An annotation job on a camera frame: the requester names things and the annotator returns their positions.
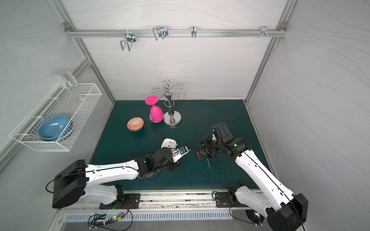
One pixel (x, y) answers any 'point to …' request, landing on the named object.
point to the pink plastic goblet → (156, 114)
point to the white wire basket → (78, 104)
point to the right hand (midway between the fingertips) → (195, 144)
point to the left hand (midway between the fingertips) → (182, 154)
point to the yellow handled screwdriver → (208, 163)
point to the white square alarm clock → (169, 143)
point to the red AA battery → (198, 155)
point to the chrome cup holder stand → (171, 118)
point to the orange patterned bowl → (135, 124)
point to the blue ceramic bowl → (52, 127)
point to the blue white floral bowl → (151, 120)
